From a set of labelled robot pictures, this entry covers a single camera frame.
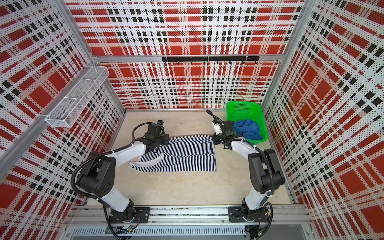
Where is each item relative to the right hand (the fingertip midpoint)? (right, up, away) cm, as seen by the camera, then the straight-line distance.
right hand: (215, 136), depth 94 cm
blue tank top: (+24, +5, +10) cm, 27 cm away
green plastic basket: (+21, +19, +25) cm, 37 cm away
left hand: (-31, -2, 0) cm, 31 cm away
